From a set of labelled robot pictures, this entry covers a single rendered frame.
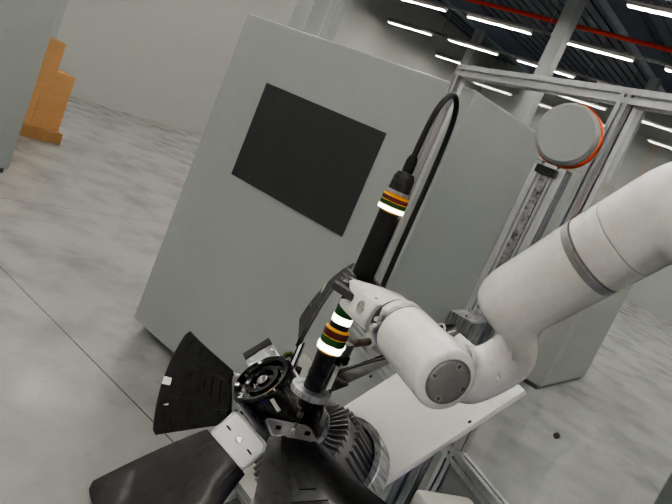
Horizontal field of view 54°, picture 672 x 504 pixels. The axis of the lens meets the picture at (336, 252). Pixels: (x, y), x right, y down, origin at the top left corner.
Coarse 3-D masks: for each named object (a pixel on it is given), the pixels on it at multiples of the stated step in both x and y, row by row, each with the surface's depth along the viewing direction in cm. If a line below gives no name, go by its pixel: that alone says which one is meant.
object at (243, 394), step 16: (256, 368) 123; (272, 368) 120; (288, 368) 118; (240, 384) 121; (256, 384) 120; (272, 384) 117; (288, 384) 116; (240, 400) 116; (256, 400) 114; (288, 400) 116; (256, 416) 116; (272, 416) 116; (288, 416) 117; (304, 416) 121; (320, 416) 121
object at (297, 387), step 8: (352, 344) 114; (344, 352) 112; (336, 360) 112; (344, 360) 112; (336, 368) 113; (328, 376) 113; (296, 384) 111; (328, 384) 113; (296, 392) 109; (304, 392) 109; (312, 392) 110; (320, 392) 111; (328, 392) 113; (312, 400) 109; (320, 400) 109; (328, 400) 111
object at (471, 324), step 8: (456, 312) 161; (464, 312) 165; (472, 312) 167; (448, 320) 161; (456, 320) 160; (464, 320) 159; (472, 320) 160; (480, 320) 163; (464, 328) 158; (472, 328) 157; (480, 328) 163; (464, 336) 158; (472, 336) 160
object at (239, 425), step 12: (228, 420) 119; (240, 420) 120; (216, 432) 118; (228, 432) 118; (240, 432) 119; (252, 432) 119; (228, 444) 118; (240, 444) 118; (252, 444) 118; (264, 444) 118; (240, 456) 117; (252, 456) 117; (240, 468) 116
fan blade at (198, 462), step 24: (144, 456) 116; (168, 456) 115; (192, 456) 115; (216, 456) 116; (96, 480) 115; (120, 480) 114; (144, 480) 113; (168, 480) 113; (192, 480) 113; (216, 480) 114
